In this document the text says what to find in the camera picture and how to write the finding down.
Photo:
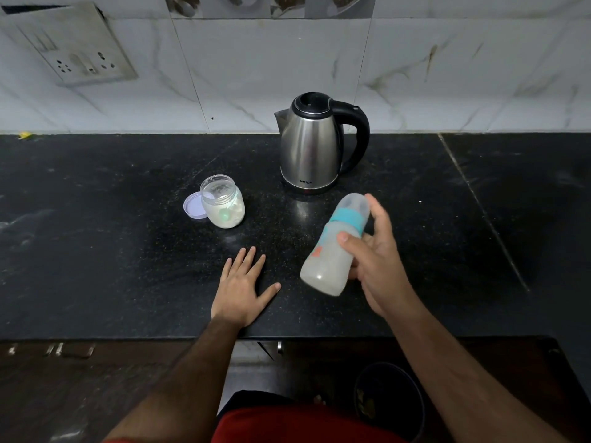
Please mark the clear jar of white powder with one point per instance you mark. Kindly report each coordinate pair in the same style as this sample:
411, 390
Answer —
224, 207

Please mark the lavender jar lid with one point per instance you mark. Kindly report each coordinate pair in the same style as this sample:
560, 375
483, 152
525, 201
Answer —
193, 206

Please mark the clear baby bottle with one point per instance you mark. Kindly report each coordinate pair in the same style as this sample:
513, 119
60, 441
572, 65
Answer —
328, 267

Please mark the person's left forearm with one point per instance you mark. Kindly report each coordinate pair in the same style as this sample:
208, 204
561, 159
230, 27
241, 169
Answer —
180, 392

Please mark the stainless steel electric kettle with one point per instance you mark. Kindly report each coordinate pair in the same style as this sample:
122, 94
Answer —
309, 147

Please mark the person's left hand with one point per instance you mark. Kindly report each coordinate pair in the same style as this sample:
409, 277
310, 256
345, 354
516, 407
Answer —
238, 295

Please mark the clear bottle cap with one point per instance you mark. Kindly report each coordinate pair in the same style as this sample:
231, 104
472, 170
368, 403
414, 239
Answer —
355, 202

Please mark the pale green measuring scoop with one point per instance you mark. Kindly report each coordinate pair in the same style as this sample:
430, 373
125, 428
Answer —
225, 215

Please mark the person's right hand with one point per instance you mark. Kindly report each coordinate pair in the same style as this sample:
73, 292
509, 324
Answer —
383, 272

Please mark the small metal cabinet knob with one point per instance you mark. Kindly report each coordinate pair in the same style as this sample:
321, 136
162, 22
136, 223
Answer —
279, 348

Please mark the blue nipple ring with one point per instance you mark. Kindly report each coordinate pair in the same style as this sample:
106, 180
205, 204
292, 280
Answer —
351, 221

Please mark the small yellow scrap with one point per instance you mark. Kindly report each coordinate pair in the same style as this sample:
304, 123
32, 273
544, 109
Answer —
25, 135

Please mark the dark round floor bin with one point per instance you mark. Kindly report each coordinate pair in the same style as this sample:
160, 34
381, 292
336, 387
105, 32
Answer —
392, 401

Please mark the white wall socket plate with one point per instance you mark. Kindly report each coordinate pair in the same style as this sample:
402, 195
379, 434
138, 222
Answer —
74, 46

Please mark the person's red shirt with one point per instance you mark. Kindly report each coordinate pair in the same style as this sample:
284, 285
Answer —
304, 424

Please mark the person's right forearm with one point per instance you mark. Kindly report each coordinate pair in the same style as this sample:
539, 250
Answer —
466, 378

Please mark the coffee print decorative tile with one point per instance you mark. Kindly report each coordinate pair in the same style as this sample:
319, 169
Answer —
268, 5

